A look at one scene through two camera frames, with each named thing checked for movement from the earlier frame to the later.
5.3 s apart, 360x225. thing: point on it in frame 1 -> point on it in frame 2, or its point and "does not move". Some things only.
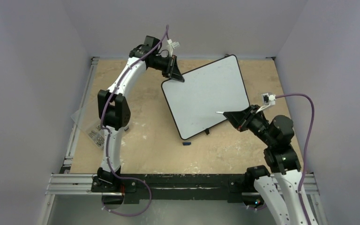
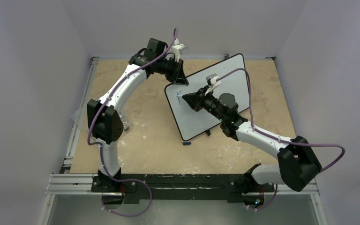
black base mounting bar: [131, 187] does not move
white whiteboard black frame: [218, 86] does not move
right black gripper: [246, 118] -> [199, 100]
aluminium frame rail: [64, 183] does not move
